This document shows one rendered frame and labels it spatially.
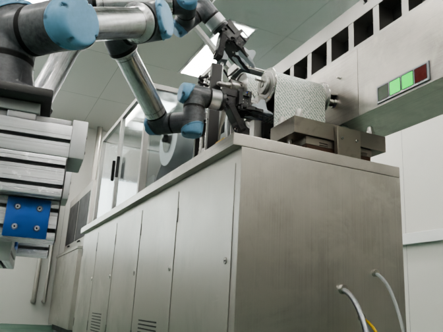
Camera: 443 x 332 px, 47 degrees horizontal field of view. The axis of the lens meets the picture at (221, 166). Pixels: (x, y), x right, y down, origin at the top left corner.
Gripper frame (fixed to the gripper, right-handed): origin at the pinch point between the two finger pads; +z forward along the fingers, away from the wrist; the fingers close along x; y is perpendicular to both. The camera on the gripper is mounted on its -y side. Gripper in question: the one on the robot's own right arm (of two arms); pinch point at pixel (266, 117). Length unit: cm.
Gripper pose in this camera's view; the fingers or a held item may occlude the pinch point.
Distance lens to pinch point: 193.7
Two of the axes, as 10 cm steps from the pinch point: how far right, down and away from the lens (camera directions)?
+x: -4.3, 2.2, 8.8
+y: 0.5, -9.6, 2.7
